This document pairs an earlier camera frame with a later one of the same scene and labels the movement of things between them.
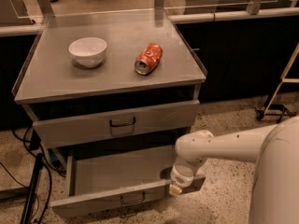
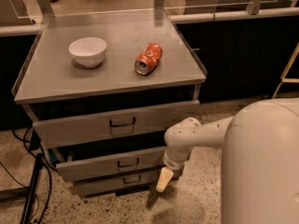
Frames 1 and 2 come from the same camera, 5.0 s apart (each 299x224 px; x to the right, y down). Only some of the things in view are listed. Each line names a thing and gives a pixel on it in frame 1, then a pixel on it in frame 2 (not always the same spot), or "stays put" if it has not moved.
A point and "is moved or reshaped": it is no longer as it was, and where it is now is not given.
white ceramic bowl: [88, 51] stays put
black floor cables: [34, 145] stays put
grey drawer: [115, 178] is moved or reshaped
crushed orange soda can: [148, 59] stays put
